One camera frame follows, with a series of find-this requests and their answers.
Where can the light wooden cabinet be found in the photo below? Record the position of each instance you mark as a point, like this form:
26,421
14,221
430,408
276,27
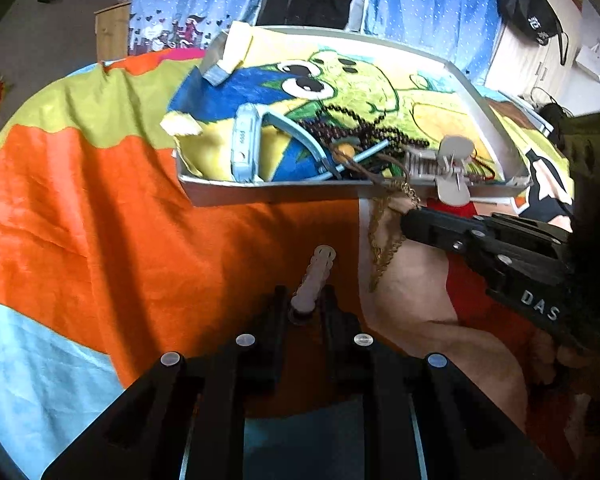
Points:
520,65

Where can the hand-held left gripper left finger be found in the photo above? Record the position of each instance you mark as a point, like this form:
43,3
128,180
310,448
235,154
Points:
279,332

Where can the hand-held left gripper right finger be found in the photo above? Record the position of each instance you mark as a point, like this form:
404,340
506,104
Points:
330,332

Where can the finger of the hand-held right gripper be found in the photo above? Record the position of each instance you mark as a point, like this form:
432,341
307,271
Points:
440,227
525,232

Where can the light blue smartwatch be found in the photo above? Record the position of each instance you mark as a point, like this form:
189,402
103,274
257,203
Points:
244,145

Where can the blue dotted curtain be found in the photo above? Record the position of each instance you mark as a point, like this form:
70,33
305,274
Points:
430,0

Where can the brown wooden cabinet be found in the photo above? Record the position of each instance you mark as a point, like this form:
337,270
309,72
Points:
112,30

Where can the colourful printed blanket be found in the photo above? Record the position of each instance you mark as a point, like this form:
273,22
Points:
130,200

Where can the yellow and teal pendant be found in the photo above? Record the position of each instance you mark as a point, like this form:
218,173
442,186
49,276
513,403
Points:
346,151

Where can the black fuzzy cloth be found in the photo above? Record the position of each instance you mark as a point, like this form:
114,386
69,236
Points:
555,117

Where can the beige hair claw clip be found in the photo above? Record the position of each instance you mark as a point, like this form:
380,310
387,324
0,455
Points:
455,150

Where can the silver tray with cartoon picture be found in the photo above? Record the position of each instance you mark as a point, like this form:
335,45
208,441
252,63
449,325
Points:
380,90

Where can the person's right hand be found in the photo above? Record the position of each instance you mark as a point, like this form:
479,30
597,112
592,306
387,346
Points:
547,355

